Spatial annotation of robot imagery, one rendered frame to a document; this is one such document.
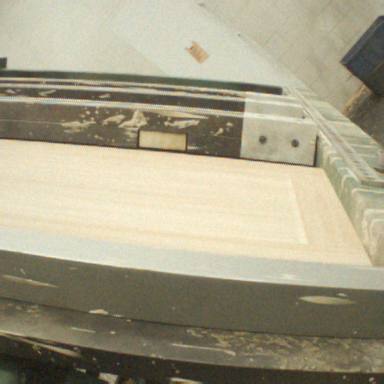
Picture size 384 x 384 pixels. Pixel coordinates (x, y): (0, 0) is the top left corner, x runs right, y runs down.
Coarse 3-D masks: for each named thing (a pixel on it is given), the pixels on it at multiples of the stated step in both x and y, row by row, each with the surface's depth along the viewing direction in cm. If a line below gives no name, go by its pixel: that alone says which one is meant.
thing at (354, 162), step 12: (300, 96) 181; (312, 108) 148; (324, 120) 124; (324, 132) 106; (336, 132) 108; (336, 144) 94; (348, 144) 95; (348, 156) 84; (360, 168) 76; (360, 180) 69; (372, 180) 69
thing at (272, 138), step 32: (0, 128) 107; (32, 128) 106; (64, 128) 106; (96, 128) 105; (128, 128) 105; (160, 128) 104; (192, 128) 104; (224, 128) 103; (256, 128) 103; (288, 128) 102; (288, 160) 103
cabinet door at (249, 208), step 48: (0, 144) 92; (48, 144) 94; (0, 192) 66; (48, 192) 68; (96, 192) 70; (144, 192) 71; (192, 192) 73; (240, 192) 75; (288, 192) 77; (144, 240) 54; (192, 240) 55; (240, 240) 56; (288, 240) 58; (336, 240) 58
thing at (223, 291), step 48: (0, 240) 44; (48, 240) 45; (96, 240) 47; (0, 288) 43; (48, 288) 43; (96, 288) 43; (144, 288) 42; (192, 288) 42; (240, 288) 41; (288, 288) 41; (336, 288) 41; (336, 336) 42
